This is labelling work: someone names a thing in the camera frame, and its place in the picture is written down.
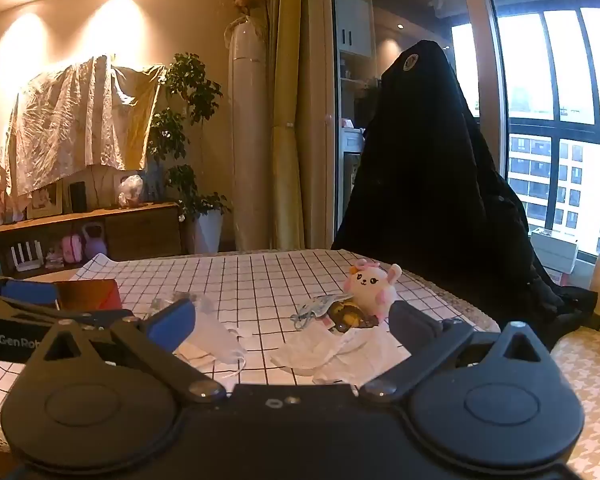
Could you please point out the black-checked white tablecloth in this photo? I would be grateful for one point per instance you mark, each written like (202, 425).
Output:
(260, 280)

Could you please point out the wooden sideboard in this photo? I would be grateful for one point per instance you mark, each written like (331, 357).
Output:
(140, 235)

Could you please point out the small yellow plush toy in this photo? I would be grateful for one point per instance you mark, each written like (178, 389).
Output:
(347, 317)

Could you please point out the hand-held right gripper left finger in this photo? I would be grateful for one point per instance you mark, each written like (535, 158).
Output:
(172, 320)

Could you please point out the white plastic bag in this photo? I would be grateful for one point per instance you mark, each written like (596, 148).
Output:
(131, 191)

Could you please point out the light picture frame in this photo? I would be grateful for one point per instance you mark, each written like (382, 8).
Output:
(45, 200)

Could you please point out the green potted plant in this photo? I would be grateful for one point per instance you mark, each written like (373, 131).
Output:
(185, 110)

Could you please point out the beige curtain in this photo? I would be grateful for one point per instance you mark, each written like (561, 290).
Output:
(286, 110)

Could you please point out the white router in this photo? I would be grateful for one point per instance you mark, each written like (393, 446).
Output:
(27, 259)

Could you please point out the white planter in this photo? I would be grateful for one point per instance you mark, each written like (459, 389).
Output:
(209, 232)

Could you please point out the purple kettlebell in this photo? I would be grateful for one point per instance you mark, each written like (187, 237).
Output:
(94, 242)

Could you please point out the white bunny plush toy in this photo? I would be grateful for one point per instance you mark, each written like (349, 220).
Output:
(367, 285)

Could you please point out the covered tower air conditioner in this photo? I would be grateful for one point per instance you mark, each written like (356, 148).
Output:
(247, 135)

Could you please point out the blue printed box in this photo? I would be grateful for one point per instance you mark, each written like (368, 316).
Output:
(155, 182)

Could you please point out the small pink toy stack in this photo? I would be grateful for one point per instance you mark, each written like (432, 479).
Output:
(54, 259)

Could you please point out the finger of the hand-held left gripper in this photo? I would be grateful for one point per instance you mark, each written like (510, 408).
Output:
(27, 292)
(70, 314)

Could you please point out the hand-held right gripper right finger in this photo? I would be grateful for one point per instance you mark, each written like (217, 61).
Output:
(402, 322)

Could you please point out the black photo frame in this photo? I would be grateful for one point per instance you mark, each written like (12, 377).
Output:
(77, 196)

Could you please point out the red tin box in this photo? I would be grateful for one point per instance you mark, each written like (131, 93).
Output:
(87, 295)

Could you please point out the white cloth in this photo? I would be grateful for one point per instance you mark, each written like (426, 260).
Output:
(365, 360)

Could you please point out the beige hanging sheet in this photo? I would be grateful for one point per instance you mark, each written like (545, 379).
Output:
(80, 125)

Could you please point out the houndstooth seat cushion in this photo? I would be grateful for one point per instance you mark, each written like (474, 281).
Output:
(590, 410)

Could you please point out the wooden decorative board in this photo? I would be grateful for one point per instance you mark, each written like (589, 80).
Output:
(102, 185)

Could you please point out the clear plastic bag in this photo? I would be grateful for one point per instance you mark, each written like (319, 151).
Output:
(205, 327)

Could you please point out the white storage box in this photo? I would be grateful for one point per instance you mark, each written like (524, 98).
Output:
(555, 250)

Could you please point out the light blue face mask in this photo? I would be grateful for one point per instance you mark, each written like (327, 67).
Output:
(312, 312)

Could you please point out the white diaper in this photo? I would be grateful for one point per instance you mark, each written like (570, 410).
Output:
(300, 357)

